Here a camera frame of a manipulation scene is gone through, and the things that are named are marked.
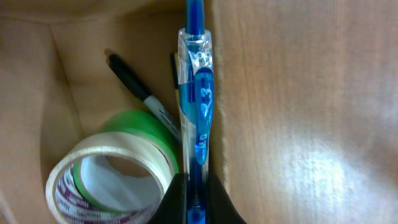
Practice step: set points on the black and white permanent marker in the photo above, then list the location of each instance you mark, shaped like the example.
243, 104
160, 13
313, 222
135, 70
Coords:
140, 90

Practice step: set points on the blue gel pen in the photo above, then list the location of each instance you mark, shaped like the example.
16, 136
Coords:
196, 100

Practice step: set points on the yellow highlighter marker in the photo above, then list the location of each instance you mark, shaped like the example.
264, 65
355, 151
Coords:
174, 66

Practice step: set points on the cream masking tape roll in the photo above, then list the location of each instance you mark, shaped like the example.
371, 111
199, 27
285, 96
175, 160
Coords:
68, 205

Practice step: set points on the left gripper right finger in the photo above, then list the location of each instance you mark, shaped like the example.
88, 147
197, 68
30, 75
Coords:
219, 207

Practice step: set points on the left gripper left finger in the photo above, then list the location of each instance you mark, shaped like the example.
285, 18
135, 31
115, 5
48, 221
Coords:
173, 207

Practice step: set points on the green tape roll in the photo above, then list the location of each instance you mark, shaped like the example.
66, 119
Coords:
140, 127

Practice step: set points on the cardboard box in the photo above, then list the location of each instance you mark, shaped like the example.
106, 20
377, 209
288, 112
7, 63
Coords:
56, 86

